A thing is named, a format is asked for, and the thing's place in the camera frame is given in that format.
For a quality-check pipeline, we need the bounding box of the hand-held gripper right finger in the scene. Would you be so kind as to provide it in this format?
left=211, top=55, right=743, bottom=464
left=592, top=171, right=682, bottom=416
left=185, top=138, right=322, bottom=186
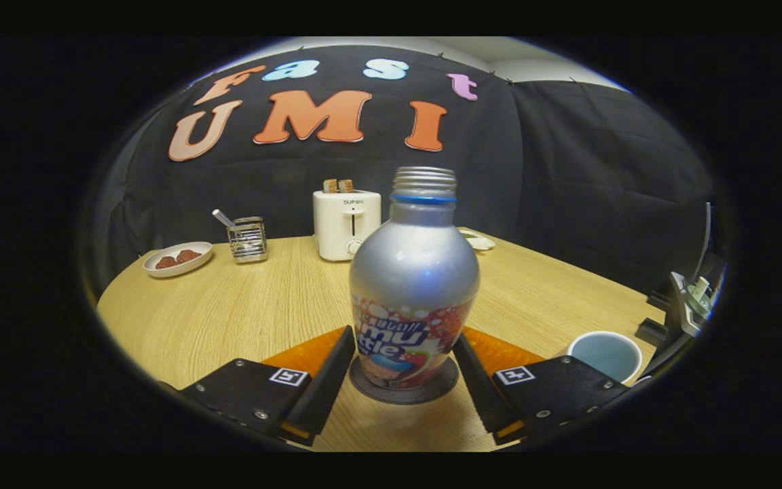
left=452, top=327, right=631, bottom=447

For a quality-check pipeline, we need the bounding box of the white plate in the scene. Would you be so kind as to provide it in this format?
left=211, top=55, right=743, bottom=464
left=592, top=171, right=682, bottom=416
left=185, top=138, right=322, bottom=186
left=143, top=242, right=215, bottom=278

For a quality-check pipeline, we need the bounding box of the metal wire utensil holder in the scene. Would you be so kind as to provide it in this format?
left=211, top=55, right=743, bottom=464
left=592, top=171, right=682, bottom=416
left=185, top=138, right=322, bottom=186
left=227, top=217, right=269, bottom=264

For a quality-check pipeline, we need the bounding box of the white cup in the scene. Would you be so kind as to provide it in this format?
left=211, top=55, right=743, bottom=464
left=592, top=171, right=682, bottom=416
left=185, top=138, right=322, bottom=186
left=557, top=331, right=644, bottom=385

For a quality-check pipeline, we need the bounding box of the brown round coaster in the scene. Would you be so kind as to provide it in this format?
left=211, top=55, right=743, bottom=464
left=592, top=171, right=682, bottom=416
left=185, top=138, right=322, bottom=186
left=349, top=355, right=460, bottom=405

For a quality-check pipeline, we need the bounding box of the black backdrop cloth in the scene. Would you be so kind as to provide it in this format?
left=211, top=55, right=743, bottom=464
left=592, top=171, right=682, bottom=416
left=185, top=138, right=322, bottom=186
left=86, top=45, right=714, bottom=293

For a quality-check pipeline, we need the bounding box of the white toaster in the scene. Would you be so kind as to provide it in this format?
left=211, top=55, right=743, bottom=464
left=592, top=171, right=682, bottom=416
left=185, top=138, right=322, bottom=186
left=312, top=189, right=382, bottom=262

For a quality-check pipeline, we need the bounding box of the small white tray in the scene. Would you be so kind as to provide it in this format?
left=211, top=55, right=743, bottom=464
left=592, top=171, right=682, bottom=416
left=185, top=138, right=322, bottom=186
left=459, top=230, right=496, bottom=251

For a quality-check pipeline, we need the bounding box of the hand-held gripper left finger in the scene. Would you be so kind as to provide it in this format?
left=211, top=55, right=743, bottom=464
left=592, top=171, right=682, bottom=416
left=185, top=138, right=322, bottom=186
left=179, top=325, right=357, bottom=448

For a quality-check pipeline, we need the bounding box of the wooden table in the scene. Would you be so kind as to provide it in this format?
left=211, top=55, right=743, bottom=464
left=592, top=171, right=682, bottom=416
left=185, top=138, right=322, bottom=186
left=96, top=228, right=667, bottom=452

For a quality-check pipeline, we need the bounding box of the silver juice bottle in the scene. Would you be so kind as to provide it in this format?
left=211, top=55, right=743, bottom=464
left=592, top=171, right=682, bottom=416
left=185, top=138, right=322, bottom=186
left=349, top=166, right=481, bottom=390

